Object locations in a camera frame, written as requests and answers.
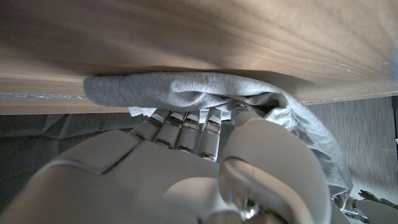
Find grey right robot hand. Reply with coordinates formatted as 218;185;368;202
0;104;333;224

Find grey fabric shorts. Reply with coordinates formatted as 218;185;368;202
83;72;354;209

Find black backdrop curtain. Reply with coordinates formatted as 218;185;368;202
0;113;150;212

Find dark wood door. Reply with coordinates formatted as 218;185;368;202
306;96;398;224

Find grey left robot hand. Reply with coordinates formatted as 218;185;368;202
331;189;398;224

